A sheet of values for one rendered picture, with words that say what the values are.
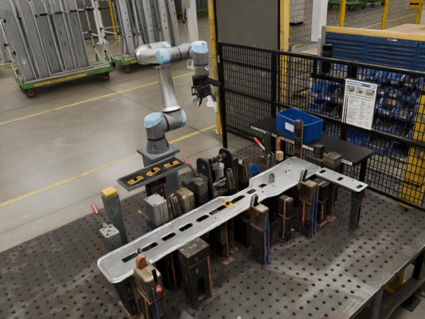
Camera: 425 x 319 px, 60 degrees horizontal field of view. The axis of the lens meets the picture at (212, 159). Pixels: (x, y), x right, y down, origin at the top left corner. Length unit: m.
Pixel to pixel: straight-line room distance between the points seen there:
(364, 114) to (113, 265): 1.69
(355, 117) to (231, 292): 1.33
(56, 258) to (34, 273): 0.14
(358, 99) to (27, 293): 2.16
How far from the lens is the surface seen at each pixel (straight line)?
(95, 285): 2.11
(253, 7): 4.30
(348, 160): 2.37
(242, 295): 1.91
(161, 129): 2.30
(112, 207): 1.94
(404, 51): 3.71
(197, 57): 1.88
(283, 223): 2.11
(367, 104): 2.45
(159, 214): 1.87
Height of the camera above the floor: 2.12
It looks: 28 degrees down
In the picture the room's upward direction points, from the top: 5 degrees counter-clockwise
